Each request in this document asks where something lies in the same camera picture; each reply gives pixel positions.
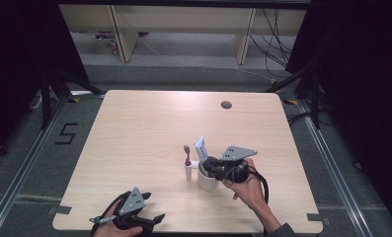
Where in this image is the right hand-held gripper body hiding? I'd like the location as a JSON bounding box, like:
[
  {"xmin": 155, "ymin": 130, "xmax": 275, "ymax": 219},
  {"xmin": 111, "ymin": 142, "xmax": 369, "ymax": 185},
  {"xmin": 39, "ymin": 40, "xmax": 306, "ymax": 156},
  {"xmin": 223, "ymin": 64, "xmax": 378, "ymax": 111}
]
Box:
[{"xmin": 217, "ymin": 145, "xmax": 259, "ymax": 184}]

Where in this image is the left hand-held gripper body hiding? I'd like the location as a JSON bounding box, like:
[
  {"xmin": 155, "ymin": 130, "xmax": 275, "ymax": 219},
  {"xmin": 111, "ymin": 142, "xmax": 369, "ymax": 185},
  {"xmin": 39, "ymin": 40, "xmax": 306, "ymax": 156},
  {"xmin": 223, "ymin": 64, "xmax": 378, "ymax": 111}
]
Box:
[{"xmin": 113, "ymin": 187, "xmax": 152, "ymax": 231}]

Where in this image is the white cup with handle holder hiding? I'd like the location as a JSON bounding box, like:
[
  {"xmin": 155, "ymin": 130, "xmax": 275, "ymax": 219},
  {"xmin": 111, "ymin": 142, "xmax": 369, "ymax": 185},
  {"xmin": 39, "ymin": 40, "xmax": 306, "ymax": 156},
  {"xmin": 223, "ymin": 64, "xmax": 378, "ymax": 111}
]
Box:
[{"xmin": 184, "ymin": 160, "xmax": 221, "ymax": 192}]

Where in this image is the white purple toothpaste tube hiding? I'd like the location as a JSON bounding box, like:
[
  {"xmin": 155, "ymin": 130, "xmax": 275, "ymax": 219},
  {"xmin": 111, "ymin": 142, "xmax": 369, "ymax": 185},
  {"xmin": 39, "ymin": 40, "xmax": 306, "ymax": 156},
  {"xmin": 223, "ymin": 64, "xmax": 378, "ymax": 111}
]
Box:
[{"xmin": 194, "ymin": 135, "xmax": 218, "ymax": 170}]

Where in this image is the pink toothbrush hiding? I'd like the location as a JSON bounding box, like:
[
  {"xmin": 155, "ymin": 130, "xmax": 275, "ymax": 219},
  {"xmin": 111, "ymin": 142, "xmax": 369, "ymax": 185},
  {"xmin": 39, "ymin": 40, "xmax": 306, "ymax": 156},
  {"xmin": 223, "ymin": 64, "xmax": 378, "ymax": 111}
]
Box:
[{"xmin": 183, "ymin": 144, "xmax": 193, "ymax": 167}]

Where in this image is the person's right hand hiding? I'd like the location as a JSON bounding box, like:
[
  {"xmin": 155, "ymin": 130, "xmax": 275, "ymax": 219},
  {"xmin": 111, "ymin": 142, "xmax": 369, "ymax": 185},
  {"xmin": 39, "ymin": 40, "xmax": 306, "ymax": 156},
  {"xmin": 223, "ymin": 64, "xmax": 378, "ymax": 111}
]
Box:
[{"xmin": 221, "ymin": 158, "xmax": 268, "ymax": 211}]

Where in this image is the person's left hand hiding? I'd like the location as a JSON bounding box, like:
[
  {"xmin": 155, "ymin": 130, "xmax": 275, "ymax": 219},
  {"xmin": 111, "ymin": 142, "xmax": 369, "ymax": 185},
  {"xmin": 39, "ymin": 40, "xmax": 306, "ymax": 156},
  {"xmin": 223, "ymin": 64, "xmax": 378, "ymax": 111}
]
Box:
[{"xmin": 91, "ymin": 198, "xmax": 144, "ymax": 237}]

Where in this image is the black tape patch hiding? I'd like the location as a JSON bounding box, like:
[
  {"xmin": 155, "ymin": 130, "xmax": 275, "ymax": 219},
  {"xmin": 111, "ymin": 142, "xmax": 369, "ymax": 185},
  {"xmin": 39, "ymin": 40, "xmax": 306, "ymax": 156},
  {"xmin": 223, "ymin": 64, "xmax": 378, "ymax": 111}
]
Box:
[
  {"xmin": 47, "ymin": 204, "xmax": 73, "ymax": 215},
  {"xmin": 306, "ymin": 212, "xmax": 332, "ymax": 227}
]

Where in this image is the black metal stand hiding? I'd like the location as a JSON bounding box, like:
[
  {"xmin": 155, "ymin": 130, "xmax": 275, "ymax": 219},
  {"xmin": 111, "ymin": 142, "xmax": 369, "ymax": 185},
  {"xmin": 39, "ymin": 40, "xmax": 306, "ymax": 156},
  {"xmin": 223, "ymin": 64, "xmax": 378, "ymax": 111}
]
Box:
[
  {"xmin": 265, "ymin": 64, "xmax": 324, "ymax": 130},
  {"xmin": 39, "ymin": 67, "xmax": 105, "ymax": 130}
]

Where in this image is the white floor object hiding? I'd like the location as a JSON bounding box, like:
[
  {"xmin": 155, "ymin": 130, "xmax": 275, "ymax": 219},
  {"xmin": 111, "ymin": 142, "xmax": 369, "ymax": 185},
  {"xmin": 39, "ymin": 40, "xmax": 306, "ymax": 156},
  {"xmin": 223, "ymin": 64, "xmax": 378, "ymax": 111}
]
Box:
[{"xmin": 29, "ymin": 92, "xmax": 53, "ymax": 111}]

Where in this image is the light wooden shelf unit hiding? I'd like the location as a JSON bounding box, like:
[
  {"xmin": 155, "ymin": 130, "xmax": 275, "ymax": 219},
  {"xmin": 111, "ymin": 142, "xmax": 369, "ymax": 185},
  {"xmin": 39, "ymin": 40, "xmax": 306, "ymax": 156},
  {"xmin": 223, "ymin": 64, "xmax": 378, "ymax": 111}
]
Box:
[{"xmin": 57, "ymin": 4, "xmax": 308, "ymax": 65}]

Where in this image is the black curtain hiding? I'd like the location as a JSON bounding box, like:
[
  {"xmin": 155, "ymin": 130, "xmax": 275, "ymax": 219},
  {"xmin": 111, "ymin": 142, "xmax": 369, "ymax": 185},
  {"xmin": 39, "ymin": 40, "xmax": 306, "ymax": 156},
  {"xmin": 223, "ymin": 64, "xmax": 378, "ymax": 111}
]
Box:
[
  {"xmin": 284, "ymin": 0, "xmax": 392, "ymax": 233},
  {"xmin": 0, "ymin": 0, "xmax": 90, "ymax": 166}
]

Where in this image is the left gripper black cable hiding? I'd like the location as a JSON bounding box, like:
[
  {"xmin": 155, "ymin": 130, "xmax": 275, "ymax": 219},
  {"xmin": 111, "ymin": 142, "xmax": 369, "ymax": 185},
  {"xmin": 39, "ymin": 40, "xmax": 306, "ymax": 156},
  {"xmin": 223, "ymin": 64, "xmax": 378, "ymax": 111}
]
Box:
[{"xmin": 89, "ymin": 191, "xmax": 132, "ymax": 237}]

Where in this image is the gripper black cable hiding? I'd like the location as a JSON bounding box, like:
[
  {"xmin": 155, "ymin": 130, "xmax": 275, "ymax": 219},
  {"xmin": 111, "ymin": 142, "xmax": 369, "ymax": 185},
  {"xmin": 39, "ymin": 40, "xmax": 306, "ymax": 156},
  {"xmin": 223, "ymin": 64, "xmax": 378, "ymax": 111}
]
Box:
[
  {"xmin": 89, "ymin": 191, "xmax": 132, "ymax": 237},
  {"xmin": 227, "ymin": 165, "xmax": 271, "ymax": 205}
]

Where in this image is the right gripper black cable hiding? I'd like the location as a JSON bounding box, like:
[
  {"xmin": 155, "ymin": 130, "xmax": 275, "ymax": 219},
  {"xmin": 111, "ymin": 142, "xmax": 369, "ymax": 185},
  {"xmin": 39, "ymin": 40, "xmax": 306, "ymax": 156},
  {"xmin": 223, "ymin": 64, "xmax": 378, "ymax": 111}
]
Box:
[{"xmin": 227, "ymin": 165, "xmax": 271, "ymax": 205}]

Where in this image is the black floor cable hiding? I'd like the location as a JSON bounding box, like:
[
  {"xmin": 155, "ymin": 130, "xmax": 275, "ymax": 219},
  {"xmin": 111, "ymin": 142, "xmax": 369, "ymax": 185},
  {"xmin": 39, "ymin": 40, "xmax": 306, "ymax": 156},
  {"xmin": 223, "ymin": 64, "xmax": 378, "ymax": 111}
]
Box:
[{"xmin": 286, "ymin": 111, "xmax": 317, "ymax": 128}]

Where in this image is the aluminium floor rail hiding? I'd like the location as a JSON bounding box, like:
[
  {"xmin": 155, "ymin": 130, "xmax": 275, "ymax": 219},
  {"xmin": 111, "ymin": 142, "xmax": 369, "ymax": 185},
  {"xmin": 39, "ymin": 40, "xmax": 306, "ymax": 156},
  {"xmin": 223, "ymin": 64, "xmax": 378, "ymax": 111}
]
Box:
[
  {"xmin": 297, "ymin": 99, "xmax": 369, "ymax": 237},
  {"xmin": 0, "ymin": 94, "xmax": 70, "ymax": 237}
]

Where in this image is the bundle of black cables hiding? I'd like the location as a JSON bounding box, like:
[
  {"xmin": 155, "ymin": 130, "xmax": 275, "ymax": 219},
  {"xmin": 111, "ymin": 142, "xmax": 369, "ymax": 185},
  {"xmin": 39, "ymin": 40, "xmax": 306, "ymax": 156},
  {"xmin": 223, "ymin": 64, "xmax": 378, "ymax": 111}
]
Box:
[{"xmin": 249, "ymin": 8, "xmax": 295, "ymax": 79}]

